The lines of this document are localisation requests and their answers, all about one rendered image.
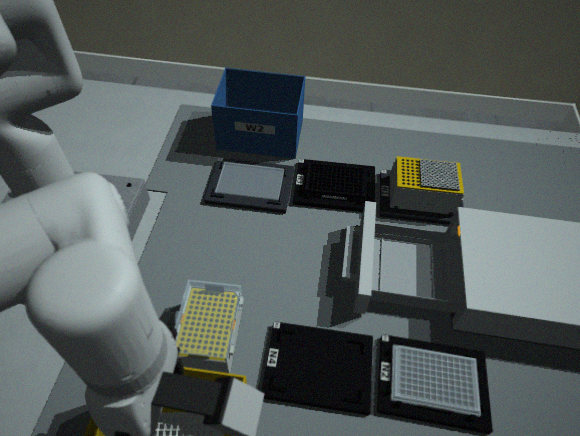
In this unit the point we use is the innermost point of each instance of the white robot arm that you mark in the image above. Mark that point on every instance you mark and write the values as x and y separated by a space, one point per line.
87 299

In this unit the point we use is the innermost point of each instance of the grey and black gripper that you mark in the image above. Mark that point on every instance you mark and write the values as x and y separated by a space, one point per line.
134 415

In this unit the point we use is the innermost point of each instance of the blue open-top bin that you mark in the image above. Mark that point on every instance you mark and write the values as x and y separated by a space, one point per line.
258 112

